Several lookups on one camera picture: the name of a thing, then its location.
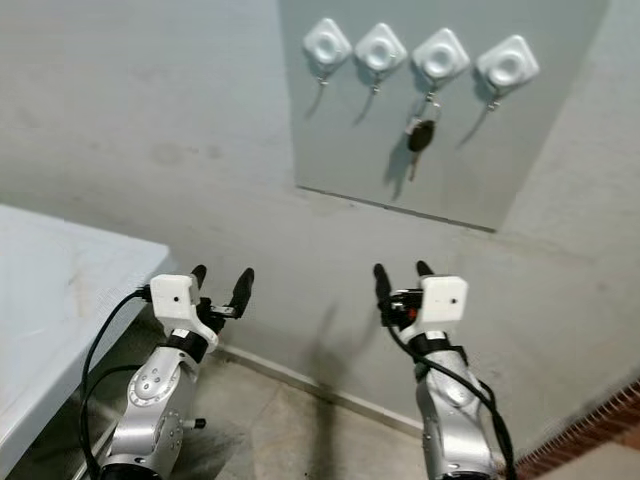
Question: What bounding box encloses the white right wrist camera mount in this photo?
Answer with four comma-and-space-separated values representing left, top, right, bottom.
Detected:
417, 274, 470, 337

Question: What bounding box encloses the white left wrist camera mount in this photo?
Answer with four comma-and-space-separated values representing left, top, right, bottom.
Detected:
148, 273, 219, 347

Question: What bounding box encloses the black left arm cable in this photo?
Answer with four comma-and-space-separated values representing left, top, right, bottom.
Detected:
79, 287, 155, 477

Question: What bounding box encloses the black car key with ring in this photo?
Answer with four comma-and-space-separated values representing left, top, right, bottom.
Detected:
405, 94, 443, 184

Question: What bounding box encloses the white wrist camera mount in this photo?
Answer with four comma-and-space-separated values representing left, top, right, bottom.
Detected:
148, 273, 219, 347
417, 274, 470, 337

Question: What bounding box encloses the white square wall hook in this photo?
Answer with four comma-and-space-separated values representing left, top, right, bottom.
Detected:
411, 26, 472, 102
353, 22, 409, 97
475, 34, 542, 112
301, 17, 354, 87

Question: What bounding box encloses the grey wall board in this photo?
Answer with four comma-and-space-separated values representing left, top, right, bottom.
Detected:
276, 0, 612, 234

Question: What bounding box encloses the white plastic folding table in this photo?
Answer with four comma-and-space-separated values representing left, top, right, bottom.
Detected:
0, 204, 208, 480

